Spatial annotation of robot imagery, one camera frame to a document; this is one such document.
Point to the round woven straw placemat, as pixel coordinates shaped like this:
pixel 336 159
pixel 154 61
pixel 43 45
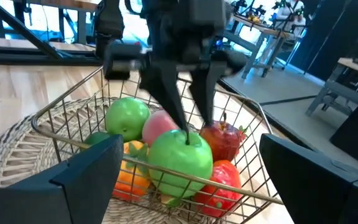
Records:
pixel 14 155

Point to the dark green plastic lime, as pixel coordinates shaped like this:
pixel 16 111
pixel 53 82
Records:
pixel 95 138

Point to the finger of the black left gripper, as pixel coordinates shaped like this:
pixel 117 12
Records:
pixel 208 87
pixel 163 81

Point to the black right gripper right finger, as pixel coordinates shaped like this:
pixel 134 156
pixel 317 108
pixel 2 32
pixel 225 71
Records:
pixel 322 199

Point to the black room partition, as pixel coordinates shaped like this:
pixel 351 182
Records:
pixel 328 31

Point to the glossy red plastic fruit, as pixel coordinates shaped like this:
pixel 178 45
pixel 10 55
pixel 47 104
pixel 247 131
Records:
pixel 224 183

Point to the pink plastic peach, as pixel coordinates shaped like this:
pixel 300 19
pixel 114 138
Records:
pixel 157 127

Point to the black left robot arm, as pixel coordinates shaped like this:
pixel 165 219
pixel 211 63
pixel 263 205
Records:
pixel 109 21

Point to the black metal support frame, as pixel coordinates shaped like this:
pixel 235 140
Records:
pixel 26 55

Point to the plastic orange with leaves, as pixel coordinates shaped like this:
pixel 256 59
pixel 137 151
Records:
pixel 130 182

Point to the person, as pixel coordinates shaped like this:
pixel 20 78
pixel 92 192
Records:
pixel 286 12

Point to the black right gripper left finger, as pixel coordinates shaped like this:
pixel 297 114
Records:
pixel 57 199

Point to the dark red plastic apple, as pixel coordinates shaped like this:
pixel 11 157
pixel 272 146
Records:
pixel 221 141

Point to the green plastic apple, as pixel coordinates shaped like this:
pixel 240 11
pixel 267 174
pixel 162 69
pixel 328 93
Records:
pixel 127 119
pixel 176 165

